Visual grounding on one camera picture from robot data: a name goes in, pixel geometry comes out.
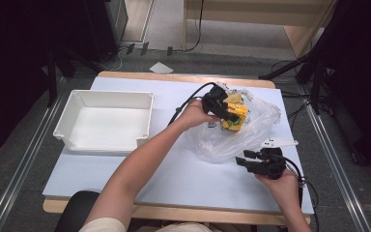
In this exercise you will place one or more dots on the person's left hand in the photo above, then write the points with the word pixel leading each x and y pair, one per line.
pixel 193 114

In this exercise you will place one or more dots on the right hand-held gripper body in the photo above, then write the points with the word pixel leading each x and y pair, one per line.
pixel 270 164

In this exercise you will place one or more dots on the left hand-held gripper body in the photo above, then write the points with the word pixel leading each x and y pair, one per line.
pixel 215 98

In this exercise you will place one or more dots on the light wooden furniture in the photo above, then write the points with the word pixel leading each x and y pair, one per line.
pixel 257 13

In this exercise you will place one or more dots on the person's beige clothing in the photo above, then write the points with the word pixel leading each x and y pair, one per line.
pixel 104 226

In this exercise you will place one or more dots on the black metal stand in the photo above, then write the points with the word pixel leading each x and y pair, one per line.
pixel 52 74
pixel 315 77

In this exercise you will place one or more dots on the white paper sheet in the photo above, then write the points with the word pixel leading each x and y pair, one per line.
pixel 161 68

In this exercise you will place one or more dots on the dark curtain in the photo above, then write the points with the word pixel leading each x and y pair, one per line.
pixel 9 71
pixel 364 80

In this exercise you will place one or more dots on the person's right hand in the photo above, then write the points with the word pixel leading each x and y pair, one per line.
pixel 285 188

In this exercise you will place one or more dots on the pale yellow snack packet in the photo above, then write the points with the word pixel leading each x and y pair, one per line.
pixel 235 98

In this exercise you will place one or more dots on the metal floor rail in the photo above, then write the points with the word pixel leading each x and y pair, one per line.
pixel 22 174
pixel 335 167

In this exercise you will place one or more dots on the black cabinet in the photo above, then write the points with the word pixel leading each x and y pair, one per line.
pixel 108 29

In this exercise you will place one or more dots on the black chair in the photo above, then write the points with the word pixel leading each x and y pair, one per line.
pixel 75 209

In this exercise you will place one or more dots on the white plastic bin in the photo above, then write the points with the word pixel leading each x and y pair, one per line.
pixel 106 125

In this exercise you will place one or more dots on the clear plastic bag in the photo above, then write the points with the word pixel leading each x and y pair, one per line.
pixel 257 125

